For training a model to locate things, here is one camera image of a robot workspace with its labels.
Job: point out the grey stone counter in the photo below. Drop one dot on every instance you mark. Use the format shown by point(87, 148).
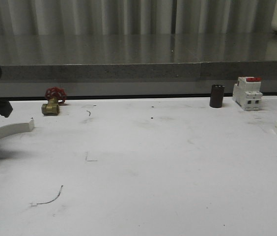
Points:
point(135, 65)

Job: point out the brass valve red handwheel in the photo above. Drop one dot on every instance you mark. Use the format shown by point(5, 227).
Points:
point(55, 96)

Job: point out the dark brown cylindrical coupling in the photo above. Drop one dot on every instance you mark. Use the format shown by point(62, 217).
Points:
point(217, 94)

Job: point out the white circuit breaker red switch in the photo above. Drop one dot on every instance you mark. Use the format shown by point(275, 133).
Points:
point(246, 93)

